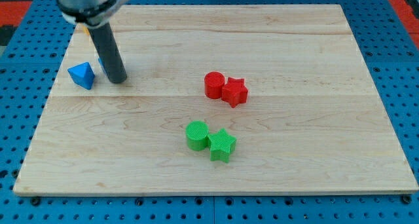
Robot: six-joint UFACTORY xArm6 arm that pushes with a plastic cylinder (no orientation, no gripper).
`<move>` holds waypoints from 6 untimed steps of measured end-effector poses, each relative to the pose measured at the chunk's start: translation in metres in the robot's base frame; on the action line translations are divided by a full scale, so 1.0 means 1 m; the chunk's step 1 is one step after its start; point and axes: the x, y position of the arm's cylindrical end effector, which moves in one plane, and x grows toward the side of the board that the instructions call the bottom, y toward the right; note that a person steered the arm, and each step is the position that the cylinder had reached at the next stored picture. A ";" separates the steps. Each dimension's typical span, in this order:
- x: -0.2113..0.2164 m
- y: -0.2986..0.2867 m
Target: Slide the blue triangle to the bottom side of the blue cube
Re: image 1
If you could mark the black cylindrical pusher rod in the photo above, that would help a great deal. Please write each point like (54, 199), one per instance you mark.
(107, 49)

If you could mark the blue triangle block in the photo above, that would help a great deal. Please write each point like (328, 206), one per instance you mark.
(82, 75)

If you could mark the blue cube block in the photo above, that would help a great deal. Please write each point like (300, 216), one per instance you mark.
(102, 66)

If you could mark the red cylinder block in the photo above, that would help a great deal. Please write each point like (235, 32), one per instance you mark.
(213, 83)

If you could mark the wooden board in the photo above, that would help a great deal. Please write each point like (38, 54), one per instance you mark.
(313, 123)

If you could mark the green cylinder block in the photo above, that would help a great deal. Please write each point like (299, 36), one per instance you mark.
(197, 135)

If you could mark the red star block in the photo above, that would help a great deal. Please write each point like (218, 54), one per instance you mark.
(234, 92)

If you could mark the green star block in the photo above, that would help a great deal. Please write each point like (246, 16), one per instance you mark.
(221, 145)

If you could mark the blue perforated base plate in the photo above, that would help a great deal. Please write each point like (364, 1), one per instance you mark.
(31, 61)

